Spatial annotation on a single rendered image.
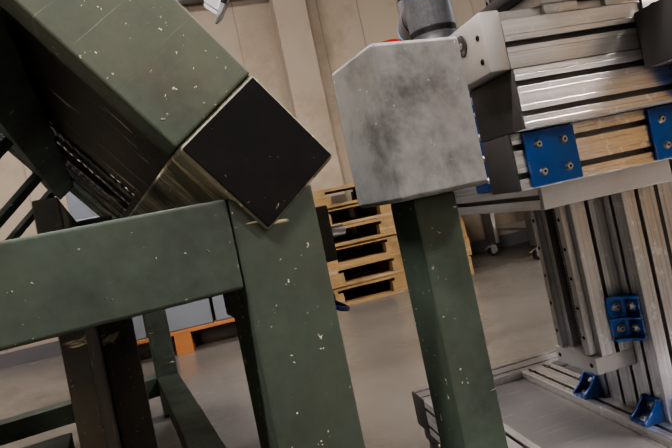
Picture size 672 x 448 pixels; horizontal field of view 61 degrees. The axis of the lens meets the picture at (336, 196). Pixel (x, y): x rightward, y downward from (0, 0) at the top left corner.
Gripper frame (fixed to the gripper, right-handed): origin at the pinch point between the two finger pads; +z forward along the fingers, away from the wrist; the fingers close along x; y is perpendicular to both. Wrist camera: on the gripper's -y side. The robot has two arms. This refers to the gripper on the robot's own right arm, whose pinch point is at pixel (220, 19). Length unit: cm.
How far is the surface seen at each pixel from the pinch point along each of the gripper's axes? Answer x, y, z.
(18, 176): -369, 153, 54
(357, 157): 85, -28, 42
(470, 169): 92, -40, 40
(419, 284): 88, -39, 55
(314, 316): 96, -26, 61
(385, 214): -266, -136, 9
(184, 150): 98, -9, 49
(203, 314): -239, -24, 111
